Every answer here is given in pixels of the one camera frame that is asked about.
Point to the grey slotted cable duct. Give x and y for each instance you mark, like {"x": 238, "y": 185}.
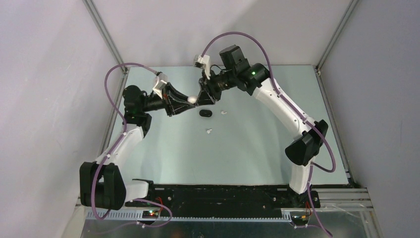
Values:
{"x": 135, "y": 215}

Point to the controller circuit board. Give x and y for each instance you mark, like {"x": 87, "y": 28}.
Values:
{"x": 300, "y": 221}
{"x": 150, "y": 215}

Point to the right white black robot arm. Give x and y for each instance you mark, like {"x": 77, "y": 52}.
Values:
{"x": 308, "y": 134}

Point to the aluminium frame rail front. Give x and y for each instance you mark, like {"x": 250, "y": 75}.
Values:
{"x": 341, "y": 198}

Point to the left controller circuit board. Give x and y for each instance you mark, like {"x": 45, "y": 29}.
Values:
{"x": 150, "y": 215}

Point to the black earbud charging case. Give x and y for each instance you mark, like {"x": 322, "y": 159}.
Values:
{"x": 205, "y": 113}

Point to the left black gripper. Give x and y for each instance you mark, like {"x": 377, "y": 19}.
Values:
{"x": 175, "y": 102}

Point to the white earbud charging case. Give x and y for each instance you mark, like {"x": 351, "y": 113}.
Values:
{"x": 192, "y": 99}

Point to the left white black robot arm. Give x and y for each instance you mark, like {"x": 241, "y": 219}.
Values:
{"x": 101, "y": 182}

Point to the right controller circuit board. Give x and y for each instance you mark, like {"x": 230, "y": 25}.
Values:
{"x": 300, "y": 221}

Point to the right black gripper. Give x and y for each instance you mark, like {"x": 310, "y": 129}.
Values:
{"x": 208, "y": 92}

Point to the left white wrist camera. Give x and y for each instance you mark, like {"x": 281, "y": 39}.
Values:
{"x": 160, "y": 81}

